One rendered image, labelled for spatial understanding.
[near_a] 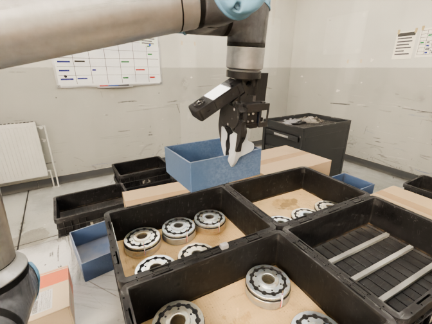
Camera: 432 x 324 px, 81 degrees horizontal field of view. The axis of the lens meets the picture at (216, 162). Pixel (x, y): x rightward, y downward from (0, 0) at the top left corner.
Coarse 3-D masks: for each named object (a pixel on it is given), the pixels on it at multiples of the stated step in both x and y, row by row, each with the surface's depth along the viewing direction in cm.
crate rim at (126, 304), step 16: (256, 240) 62; (288, 240) 62; (208, 256) 57; (160, 272) 52; (176, 272) 53; (128, 288) 48; (352, 288) 48; (128, 304) 45; (368, 304) 45; (128, 320) 42; (384, 320) 43
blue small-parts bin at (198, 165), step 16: (192, 144) 69; (208, 144) 72; (176, 160) 60; (192, 160) 71; (208, 160) 56; (224, 160) 58; (240, 160) 61; (256, 160) 64; (176, 176) 62; (192, 176) 55; (208, 176) 57; (224, 176) 60; (240, 176) 62
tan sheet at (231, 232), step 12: (228, 228) 83; (120, 240) 77; (192, 240) 77; (204, 240) 77; (216, 240) 77; (228, 240) 77; (120, 252) 72; (156, 252) 72; (168, 252) 72; (132, 264) 68
